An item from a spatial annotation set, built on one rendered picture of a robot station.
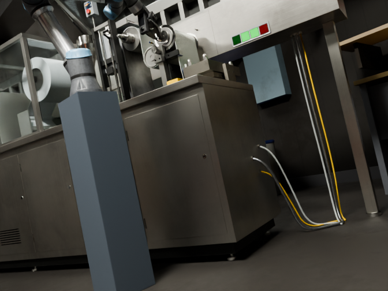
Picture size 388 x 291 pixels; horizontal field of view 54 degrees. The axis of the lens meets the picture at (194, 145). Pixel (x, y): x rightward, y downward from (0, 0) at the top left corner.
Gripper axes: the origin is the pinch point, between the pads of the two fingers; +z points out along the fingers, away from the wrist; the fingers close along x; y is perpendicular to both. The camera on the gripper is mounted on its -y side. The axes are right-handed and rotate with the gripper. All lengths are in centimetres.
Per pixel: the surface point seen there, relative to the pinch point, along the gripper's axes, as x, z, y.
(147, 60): 14.0, 8.2, -2.9
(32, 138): 95, 4, -44
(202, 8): -13.7, 14.2, 41.3
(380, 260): -93, 59, -112
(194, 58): -8.2, 24.2, 6.3
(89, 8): 52, -22, 36
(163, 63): 0.0, 9.1, -11.2
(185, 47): -8.1, 14.4, 5.0
